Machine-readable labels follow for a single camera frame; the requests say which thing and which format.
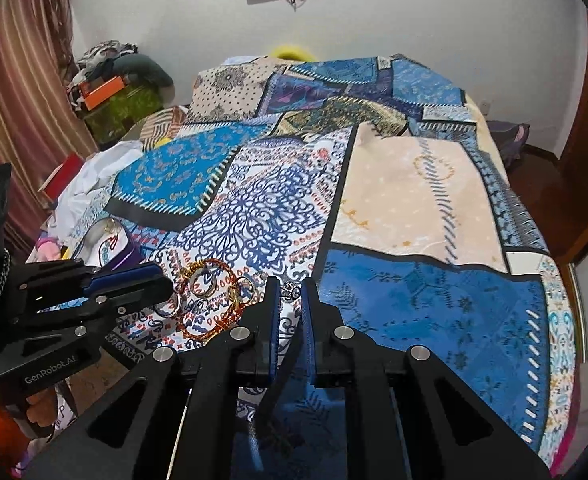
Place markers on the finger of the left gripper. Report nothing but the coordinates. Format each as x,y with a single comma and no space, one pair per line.
127,298
123,277

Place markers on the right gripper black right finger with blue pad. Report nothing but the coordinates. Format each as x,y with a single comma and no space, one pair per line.
407,414

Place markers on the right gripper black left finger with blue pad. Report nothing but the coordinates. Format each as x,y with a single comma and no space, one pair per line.
174,415

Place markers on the pink plush slipper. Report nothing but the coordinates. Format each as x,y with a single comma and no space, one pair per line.
47,249

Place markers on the white crumpled cloth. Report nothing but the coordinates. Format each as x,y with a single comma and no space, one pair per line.
96,174

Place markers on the red and white box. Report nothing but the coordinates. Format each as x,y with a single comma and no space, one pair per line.
61,176

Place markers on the striped brown cushion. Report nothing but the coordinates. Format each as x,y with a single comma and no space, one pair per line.
164,124

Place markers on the green patterned box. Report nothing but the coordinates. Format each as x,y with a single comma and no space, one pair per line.
112,119

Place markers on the orange box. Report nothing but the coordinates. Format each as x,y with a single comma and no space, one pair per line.
103,92

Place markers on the striped red curtain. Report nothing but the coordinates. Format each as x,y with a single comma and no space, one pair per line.
38,128

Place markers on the pile of dark clothes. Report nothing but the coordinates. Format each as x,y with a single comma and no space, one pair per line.
112,58

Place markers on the patchwork patterned bedspread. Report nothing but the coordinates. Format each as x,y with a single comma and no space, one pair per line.
377,179

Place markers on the yellow pillow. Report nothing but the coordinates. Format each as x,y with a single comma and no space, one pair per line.
292,53

